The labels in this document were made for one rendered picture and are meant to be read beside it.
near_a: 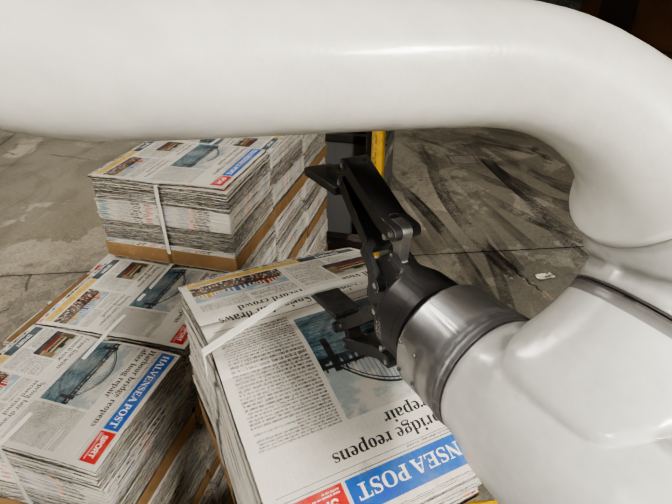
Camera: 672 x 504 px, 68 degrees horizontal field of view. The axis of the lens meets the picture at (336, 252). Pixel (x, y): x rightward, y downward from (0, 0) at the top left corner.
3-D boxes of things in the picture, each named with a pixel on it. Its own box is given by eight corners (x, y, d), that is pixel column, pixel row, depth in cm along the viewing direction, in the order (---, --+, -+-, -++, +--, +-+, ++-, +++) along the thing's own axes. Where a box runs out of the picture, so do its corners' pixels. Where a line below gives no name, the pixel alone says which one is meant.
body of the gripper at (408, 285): (401, 297, 34) (339, 244, 41) (395, 392, 38) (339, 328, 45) (486, 272, 37) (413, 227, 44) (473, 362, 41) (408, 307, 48)
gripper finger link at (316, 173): (334, 195, 45) (334, 187, 45) (303, 174, 51) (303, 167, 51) (363, 190, 47) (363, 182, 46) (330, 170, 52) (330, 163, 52)
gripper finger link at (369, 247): (373, 295, 42) (379, 290, 41) (328, 181, 45) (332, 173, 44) (412, 284, 43) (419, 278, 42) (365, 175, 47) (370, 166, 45)
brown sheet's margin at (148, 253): (108, 254, 136) (104, 240, 134) (164, 207, 160) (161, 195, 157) (237, 273, 128) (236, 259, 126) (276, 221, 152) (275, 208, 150)
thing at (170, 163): (87, 178, 125) (86, 174, 124) (150, 140, 148) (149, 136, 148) (223, 193, 117) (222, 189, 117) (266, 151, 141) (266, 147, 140)
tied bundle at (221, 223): (108, 256, 136) (85, 178, 124) (164, 209, 160) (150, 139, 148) (237, 275, 128) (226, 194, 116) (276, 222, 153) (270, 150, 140)
